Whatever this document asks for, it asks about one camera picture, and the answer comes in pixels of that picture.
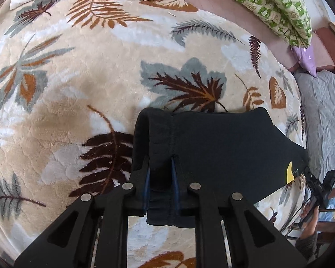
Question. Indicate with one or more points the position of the person's right forearm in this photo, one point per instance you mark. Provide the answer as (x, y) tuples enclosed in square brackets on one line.
[(307, 248)]

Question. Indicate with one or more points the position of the purple pillow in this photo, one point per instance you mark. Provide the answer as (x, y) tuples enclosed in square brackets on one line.
[(307, 58)]

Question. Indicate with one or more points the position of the grey quilted cover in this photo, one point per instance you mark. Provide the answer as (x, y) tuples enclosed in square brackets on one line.
[(323, 117)]

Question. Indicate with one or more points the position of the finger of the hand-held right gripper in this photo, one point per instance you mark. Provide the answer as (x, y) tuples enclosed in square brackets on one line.
[(314, 182)]

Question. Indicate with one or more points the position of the pink bed sheet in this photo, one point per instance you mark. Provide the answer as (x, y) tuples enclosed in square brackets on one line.
[(220, 5)]

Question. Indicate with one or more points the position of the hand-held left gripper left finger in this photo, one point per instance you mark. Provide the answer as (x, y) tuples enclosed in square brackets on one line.
[(147, 189)]

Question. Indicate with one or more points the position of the black pants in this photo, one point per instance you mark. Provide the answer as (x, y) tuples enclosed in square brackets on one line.
[(226, 145)]

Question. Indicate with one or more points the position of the leaf print fleece blanket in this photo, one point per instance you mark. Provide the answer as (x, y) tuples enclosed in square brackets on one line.
[(100, 89)]

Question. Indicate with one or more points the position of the person's right hand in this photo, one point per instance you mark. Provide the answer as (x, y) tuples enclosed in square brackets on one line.
[(311, 223)]

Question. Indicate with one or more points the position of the green checked folded quilt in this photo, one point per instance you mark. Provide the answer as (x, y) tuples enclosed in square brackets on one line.
[(268, 2)]

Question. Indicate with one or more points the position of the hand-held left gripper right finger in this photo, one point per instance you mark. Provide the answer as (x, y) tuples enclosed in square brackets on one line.
[(176, 189)]

